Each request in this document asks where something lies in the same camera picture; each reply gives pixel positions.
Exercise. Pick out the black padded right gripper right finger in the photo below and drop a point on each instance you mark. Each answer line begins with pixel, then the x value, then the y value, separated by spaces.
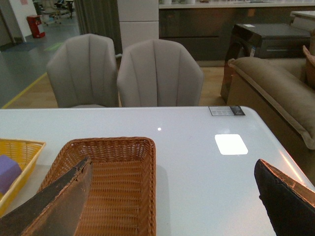
pixel 290 206

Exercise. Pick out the brown padded right gripper left finger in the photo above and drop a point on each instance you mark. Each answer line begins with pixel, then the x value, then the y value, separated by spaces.
pixel 55 210

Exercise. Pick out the left grey upholstered chair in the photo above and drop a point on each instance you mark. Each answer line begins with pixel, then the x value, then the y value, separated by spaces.
pixel 83 72

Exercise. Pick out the purple foam cube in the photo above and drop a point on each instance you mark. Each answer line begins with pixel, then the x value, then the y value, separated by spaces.
pixel 9 171

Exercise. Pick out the black white table label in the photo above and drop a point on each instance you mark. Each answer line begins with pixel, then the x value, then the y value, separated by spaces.
pixel 226 111

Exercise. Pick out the dark kitchen counter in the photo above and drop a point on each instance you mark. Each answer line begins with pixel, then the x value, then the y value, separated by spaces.
pixel 204 28

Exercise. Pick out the beige sofa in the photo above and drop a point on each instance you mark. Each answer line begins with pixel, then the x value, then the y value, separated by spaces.
pixel 276 89

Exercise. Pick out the orange brown cushion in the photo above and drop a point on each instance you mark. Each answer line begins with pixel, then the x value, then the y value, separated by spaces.
pixel 310 67

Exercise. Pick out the right grey upholstered chair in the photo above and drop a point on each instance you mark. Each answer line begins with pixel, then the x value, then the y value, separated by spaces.
pixel 159 73

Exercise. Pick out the white pillar cabinet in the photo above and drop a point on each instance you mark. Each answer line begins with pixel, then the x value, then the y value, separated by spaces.
pixel 138 21

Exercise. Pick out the grey curtain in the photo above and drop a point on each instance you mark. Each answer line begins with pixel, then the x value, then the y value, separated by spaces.
pixel 99 17

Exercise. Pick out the grey upholstered chair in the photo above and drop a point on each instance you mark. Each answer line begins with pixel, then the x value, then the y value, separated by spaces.
pixel 159 73
pixel 83 72

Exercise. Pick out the brown wicker basket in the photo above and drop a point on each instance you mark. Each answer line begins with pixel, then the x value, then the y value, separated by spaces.
pixel 122 197

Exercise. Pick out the dark glossy side cabinet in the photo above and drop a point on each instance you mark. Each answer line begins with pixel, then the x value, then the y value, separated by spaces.
pixel 265 41

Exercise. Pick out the yellow wicker basket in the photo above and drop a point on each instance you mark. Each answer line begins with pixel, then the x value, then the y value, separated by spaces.
pixel 25 153

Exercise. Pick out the white office chair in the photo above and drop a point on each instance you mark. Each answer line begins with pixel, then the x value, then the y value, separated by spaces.
pixel 50 14

